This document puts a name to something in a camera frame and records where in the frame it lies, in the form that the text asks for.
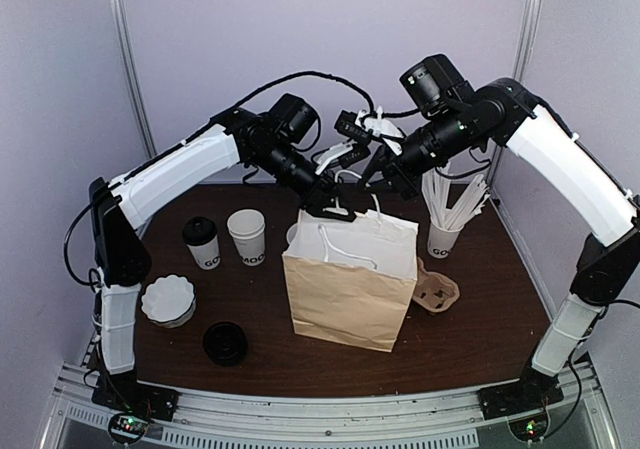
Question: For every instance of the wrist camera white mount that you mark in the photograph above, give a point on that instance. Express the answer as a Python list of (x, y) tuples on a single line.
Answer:
[(343, 154), (363, 128)]

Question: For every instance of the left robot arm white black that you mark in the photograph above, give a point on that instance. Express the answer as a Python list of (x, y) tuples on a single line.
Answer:
[(120, 206)]

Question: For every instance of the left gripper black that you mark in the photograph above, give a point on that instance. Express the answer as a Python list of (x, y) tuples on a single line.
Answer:
[(321, 195)]

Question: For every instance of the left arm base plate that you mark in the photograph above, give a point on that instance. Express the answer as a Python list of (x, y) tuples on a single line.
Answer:
[(137, 401)]

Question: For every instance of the white scalloped ceramic dish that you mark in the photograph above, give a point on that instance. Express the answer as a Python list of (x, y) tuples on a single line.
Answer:
[(169, 302)]

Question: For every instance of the stack of white paper cups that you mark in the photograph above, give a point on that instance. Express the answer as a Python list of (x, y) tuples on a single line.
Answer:
[(247, 229)]

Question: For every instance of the left aluminium corner post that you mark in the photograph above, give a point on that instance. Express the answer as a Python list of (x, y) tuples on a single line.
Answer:
[(118, 10)]

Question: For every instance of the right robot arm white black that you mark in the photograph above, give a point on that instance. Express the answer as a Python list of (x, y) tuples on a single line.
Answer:
[(461, 118)]

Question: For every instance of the white cup holding straws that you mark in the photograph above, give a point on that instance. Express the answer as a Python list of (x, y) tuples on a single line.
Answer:
[(441, 241)]

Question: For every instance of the white round ceramic bowl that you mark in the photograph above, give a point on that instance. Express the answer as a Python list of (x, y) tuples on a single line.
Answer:
[(291, 233)]

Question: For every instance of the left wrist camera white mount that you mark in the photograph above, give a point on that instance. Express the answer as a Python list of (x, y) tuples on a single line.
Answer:
[(343, 154)]

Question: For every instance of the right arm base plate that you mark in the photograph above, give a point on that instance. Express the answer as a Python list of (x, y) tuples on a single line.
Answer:
[(520, 399)]

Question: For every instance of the right aluminium corner post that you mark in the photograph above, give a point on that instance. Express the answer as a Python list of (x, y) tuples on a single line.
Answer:
[(528, 32)]

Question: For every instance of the brown paper bag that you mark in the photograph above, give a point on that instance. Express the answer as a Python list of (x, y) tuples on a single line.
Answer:
[(351, 282)]

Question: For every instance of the white paper coffee cup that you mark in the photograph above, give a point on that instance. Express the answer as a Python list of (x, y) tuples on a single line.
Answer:
[(204, 249)]

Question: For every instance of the aluminium corner post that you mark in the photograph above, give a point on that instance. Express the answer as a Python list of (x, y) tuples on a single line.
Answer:
[(118, 10), (528, 32)]

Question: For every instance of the aluminium front rail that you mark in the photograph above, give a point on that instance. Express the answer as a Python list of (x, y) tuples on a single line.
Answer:
[(442, 419)]

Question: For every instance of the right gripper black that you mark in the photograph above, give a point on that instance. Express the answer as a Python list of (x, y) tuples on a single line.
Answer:
[(399, 179)]

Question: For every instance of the stack of black lids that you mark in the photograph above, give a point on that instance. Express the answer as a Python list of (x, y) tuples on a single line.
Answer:
[(225, 344)]

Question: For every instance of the black plastic cup lid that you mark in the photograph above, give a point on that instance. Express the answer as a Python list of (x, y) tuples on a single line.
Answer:
[(199, 231)]

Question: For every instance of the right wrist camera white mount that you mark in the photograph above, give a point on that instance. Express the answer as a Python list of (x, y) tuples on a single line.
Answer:
[(363, 128)]

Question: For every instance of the brown pulp cup carrier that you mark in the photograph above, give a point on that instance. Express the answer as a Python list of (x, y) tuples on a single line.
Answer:
[(433, 291)]

